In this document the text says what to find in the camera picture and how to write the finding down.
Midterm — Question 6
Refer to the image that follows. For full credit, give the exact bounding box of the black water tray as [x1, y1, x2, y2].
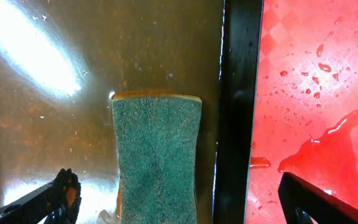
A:
[0, 0, 265, 224]

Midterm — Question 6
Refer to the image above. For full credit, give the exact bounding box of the red plastic tray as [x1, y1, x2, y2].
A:
[246, 0, 358, 223]

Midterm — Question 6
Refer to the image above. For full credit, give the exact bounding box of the green yellow sponge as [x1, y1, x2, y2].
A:
[111, 92, 202, 223]

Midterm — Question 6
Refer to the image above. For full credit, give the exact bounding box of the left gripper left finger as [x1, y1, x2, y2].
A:
[0, 169, 81, 224]

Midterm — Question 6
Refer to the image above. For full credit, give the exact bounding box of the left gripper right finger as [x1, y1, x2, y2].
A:
[278, 172, 358, 224]

